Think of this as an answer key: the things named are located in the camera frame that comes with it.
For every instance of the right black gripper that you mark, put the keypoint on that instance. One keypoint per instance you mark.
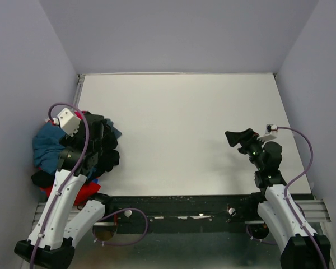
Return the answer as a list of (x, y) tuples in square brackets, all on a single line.
[(236, 137)]

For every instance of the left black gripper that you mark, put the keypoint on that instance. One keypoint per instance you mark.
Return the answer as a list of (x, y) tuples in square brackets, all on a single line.
[(69, 141)]

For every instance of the teal blue t shirt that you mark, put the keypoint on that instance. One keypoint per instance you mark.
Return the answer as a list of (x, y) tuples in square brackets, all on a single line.
[(46, 148)]

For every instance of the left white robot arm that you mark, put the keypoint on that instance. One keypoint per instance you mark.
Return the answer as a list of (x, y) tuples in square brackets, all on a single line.
[(52, 242)]

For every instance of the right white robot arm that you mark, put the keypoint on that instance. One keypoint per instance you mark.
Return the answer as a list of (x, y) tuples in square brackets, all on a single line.
[(300, 244)]

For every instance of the black t shirt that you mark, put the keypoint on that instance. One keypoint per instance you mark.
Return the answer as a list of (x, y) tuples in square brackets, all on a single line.
[(54, 150)]

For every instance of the red t shirt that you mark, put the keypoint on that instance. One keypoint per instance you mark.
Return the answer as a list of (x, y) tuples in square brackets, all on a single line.
[(83, 195)]

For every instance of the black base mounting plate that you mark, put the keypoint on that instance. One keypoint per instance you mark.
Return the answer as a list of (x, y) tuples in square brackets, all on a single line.
[(182, 214)]

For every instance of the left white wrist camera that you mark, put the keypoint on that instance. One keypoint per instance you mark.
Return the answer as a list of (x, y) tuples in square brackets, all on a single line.
[(67, 121)]

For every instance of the aluminium frame rail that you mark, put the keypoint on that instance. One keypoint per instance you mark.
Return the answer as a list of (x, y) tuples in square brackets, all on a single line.
[(314, 211)]

